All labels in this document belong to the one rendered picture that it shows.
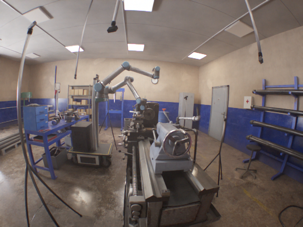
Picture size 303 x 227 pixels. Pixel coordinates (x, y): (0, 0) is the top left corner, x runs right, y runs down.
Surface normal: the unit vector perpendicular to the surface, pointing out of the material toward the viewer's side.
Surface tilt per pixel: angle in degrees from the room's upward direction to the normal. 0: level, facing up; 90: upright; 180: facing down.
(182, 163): 90
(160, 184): 0
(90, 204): 0
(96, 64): 90
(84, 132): 90
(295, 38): 90
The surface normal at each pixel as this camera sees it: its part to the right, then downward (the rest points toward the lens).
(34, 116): 0.13, 0.11
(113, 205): 0.05, -0.99
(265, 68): -0.99, -0.04
